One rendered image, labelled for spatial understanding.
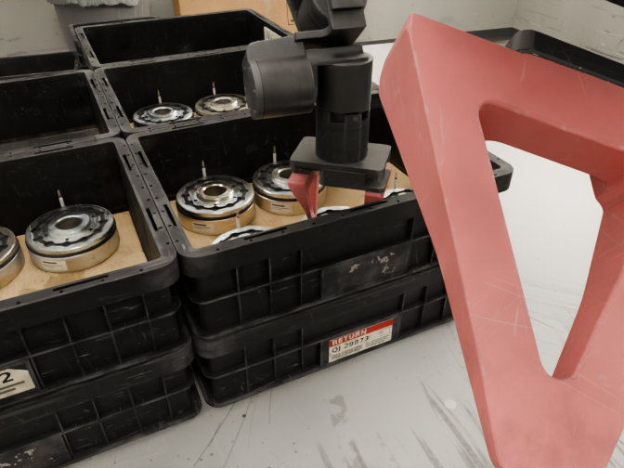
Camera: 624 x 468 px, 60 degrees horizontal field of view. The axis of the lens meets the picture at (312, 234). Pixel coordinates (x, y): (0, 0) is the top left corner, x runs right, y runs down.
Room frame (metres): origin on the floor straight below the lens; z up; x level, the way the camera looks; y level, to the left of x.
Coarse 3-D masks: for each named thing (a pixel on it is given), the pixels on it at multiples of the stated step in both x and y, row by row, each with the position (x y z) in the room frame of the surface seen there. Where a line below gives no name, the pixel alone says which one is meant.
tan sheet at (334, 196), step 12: (396, 168) 0.75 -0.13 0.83; (408, 180) 0.71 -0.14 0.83; (336, 192) 0.67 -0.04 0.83; (348, 192) 0.67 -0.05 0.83; (360, 192) 0.67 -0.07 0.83; (324, 204) 0.64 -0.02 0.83; (336, 204) 0.64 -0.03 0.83; (348, 204) 0.64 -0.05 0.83; (360, 204) 0.64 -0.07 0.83; (264, 216) 0.61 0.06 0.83; (276, 216) 0.61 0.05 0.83; (288, 216) 0.61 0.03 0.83; (300, 216) 0.61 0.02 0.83; (192, 240) 0.56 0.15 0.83; (204, 240) 0.56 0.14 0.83
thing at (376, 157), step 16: (320, 112) 0.52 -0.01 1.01; (352, 112) 0.52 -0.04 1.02; (368, 112) 0.53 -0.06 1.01; (320, 128) 0.52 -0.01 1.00; (336, 128) 0.51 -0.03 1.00; (352, 128) 0.51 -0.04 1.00; (368, 128) 0.53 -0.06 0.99; (304, 144) 0.56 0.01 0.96; (320, 144) 0.52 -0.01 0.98; (336, 144) 0.51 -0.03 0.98; (352, 144) 0.51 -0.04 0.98; (368, 144) 0.56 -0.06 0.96; (304, 160) 0.52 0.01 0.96; (320, 160) 0.52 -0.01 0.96; (336, 160) 0.51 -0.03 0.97; (352, 160) 0.51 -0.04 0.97; (368, 160) 0.52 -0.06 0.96; (384, 160) 0.52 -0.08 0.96; (368, 176) 0.50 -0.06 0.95
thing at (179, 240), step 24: (216, 120) 0.70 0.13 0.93; (240, 120) 0.71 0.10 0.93; (144, 168) 0.56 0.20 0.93; (504, 168) 0.56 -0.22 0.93; (168, 216) 0.46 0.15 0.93; (336, 216) 0.46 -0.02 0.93; (360, 216) 0.46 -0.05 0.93; (384, 216) 0.48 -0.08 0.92; (408, 216) 0.49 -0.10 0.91; (240, 240) 0.42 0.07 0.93; (264, 240) 0.42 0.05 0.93; (288, 240) 0.43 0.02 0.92; (312, 240) 0.44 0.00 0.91; (192, 264) 0.39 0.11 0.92; (216, 264) 0.40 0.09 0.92; (240, 264) 0.41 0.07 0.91
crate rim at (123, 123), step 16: (240, 48) 1.04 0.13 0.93; (128, 64) 0.94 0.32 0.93; (144, 64) 0.95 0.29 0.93; (160, 64) 0.96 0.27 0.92; (112, 96) 0.79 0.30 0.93; (112, 112) 0.73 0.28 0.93; (224, 112) 0.73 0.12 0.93; (240, 112) 0.73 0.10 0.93; (128, 128) 0.67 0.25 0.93; (144, 128) 0.67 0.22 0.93
